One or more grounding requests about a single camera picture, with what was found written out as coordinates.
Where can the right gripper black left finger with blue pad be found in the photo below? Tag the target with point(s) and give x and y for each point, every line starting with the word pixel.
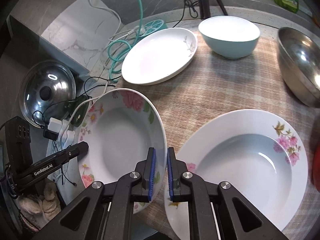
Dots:
pixel 104 211

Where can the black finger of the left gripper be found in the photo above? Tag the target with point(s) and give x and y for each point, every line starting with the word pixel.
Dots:
pixel 56 160

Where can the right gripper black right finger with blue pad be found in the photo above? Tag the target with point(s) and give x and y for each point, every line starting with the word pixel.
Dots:
pixel 216 211

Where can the floral deep plate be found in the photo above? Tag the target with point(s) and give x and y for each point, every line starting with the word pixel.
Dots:
pixel 256 151
pixel 119 128

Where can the light blue bowl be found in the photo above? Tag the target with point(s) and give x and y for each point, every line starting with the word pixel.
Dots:
pixel 229 36

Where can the beige towel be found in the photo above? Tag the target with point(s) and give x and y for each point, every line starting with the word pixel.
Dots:
pixel 37 211

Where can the white charger plug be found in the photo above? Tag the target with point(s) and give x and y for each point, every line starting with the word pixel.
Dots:
pixel 56 125

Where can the black box device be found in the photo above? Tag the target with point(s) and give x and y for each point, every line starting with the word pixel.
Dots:
pixel 17 139

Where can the floral deep plate on mat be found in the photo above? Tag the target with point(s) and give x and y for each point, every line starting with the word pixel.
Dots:
pixel 256 151

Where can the glass pot lid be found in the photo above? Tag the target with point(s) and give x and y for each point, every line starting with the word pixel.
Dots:
pixel 44 91

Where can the beige plaid cloth mat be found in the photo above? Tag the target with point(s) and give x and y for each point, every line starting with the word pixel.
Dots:
pixel 212 85

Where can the plain white oval plate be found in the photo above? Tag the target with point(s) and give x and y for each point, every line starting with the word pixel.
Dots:
pixel 159 57

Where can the teal round power strip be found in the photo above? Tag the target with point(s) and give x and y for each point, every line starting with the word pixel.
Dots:
pixel 152 27

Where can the stainless steel bowl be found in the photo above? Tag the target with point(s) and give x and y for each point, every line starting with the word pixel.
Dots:
pixel 298 59

